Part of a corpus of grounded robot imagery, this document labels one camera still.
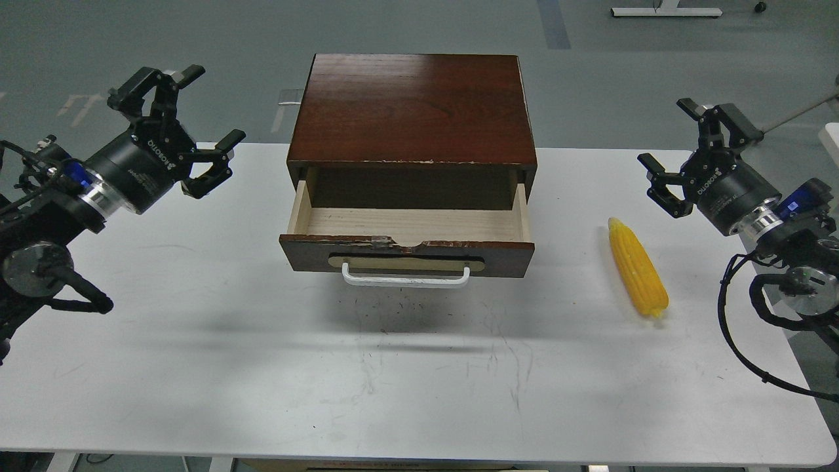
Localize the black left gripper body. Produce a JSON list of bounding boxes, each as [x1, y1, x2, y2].
[[85, 117, 197, 214]]

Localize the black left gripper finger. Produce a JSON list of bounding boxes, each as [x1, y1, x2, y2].
[[178, 129, 246, 199], [107, 64, 206, 125]]

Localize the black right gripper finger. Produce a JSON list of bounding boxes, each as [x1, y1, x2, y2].
[[637, 153, 694, 218], [676, 98, 765, 153]]

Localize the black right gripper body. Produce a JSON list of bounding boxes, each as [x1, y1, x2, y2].
[[680, 149, 780, 236]]

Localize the yellow corn cob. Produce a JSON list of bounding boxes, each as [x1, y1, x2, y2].
[[608, 217, 669, 319]]

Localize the light wood drawer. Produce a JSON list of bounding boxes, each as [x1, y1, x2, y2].
[[279, 165, 536, 278]]

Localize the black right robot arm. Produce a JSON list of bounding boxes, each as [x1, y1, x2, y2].
[[638, 98, 838, 403]]

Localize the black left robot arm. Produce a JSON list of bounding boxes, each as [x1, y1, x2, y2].
[[1, 64, 246, 357]]

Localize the dark wooden drawer cabinet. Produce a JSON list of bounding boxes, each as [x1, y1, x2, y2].
[[286, 53, 537, 210]]

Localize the grey chair leg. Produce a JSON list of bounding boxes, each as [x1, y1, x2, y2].
[[758, 88, 838, 135]]

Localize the white stand base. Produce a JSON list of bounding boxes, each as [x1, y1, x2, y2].
[[610, 1, 724, 18]]

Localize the white drawer handle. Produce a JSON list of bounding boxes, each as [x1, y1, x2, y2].
[[341, 262, 471, 289]]

